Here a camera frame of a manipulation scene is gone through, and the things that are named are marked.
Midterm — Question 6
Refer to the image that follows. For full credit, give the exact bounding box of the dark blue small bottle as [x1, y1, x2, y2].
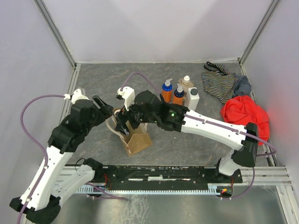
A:
[173, 83, 185, 105]

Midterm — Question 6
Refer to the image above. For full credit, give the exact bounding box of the canvas tote bag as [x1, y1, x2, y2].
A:
[105, 109, 152, 156]

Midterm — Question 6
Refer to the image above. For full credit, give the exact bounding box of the clear bottle white cap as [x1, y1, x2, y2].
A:
[178, 76, 194, 92]

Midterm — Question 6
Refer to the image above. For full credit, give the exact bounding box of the white bottle black cap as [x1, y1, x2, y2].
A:
[186, 87, 200, 111]

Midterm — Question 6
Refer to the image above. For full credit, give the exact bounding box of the striped dark garment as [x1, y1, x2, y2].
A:
[204, 62, 231, 76]

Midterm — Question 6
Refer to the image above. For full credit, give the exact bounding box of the striped shirt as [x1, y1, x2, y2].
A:
[201, 72, 238, 104]

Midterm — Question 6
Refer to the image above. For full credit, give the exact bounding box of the blue-grey cloth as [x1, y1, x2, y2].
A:
[233, 75, 252, 98]

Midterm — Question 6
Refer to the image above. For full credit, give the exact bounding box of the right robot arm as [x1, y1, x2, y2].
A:
[115, 86, 258, 176]

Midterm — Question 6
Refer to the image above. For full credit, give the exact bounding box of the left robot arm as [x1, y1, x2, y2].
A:
[9, 93, 113, 224]

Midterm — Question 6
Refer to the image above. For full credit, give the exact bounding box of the red cloth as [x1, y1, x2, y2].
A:
[220, 96, 270, 141]

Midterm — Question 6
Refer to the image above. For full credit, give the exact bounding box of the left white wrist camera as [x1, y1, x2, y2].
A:
[64, 87, 89, 105]

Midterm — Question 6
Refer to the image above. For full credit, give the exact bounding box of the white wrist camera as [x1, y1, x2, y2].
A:
[64, 87, 89, 105]
[117, 86, 135, 111]

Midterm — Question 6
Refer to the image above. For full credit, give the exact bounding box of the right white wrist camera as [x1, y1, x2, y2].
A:
[117, 86, 135, 111]

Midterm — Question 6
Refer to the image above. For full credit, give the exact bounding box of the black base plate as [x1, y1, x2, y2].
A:
[90, 165, 242, 191]

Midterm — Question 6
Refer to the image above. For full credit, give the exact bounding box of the blue cable duct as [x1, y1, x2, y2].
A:
[75, 185, 220, 196]

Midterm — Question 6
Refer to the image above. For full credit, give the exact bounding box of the aluminium frame rail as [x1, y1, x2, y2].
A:
[56, 166, 292, 186]

